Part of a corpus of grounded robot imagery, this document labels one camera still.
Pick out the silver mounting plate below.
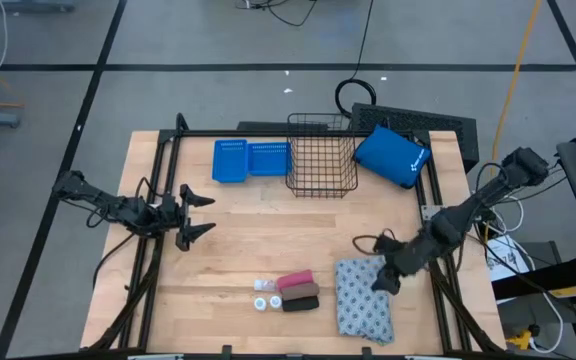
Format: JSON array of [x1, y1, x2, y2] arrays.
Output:
[[419, 203, 445, 223]]

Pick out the yellow cable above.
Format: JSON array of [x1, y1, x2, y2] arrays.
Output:
[[489, 0, 544, 167]]

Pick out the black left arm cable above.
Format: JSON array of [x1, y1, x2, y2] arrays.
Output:
[[91, 231, 137, 289]]

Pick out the blue zip pouch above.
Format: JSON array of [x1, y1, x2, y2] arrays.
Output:
[[352, 124, 433, 191]]

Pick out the black bandage roll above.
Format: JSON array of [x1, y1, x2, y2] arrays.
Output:
[[281, 295, 321, 313]]

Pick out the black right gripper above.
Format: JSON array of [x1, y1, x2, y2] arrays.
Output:
[[370, 231, 432, 297]]

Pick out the blue plastic basket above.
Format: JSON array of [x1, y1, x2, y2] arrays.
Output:
[[211, 138, 250, 184], [246, 142, 293, 178]]

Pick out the pink eraser block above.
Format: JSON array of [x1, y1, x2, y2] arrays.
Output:
[[275, 269, 316, 293]]

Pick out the brown right arm cable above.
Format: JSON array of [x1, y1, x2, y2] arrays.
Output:
[[351, 228, 395, 257]]

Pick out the black aluminium table frame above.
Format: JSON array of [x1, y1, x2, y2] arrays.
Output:
[[86, 112, 507, 352]]

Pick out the black perforated box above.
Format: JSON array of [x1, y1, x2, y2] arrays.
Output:
[[350, 102, 481, 174]]

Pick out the black floor cables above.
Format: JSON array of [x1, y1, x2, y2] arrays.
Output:
[[233, 0, 320, 28]]

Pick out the black wire basket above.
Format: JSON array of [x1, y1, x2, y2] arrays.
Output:
[[285, 112, 360, 200]]

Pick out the yellow power plug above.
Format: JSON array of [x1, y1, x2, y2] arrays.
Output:
[[504, 324, 542, 352]]

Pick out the white looped cable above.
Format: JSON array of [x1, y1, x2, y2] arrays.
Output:
[[494, 194, 526, 236]]

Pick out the black shelf beam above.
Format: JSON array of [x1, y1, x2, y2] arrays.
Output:
[[491, 251, 576, 302]]

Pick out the tan bandage roll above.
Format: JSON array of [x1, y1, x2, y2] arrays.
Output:
[[280, 282, 321, 302]]

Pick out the white paper sheet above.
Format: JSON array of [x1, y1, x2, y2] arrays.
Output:
[[484, 233, 537, 283]]

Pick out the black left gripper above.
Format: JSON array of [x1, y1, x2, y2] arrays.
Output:
[[155, 183, 218, 253]]

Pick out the grey patterned cloth pack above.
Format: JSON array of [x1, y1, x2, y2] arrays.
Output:
[[334, 255, 396, 347]]

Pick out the black coiled cable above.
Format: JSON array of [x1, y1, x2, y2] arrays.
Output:
[[333, 0, 379, 119]]

